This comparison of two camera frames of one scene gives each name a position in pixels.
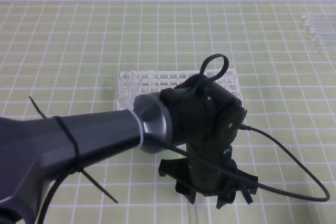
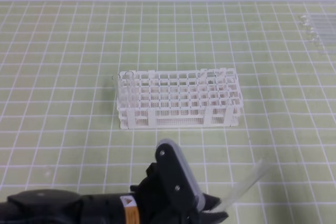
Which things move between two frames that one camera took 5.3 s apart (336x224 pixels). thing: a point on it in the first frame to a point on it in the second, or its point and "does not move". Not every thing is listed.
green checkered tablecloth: [62, 57] does not move
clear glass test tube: [320, 25] does not move
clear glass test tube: [318, 19] does not move
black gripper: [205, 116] to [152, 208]
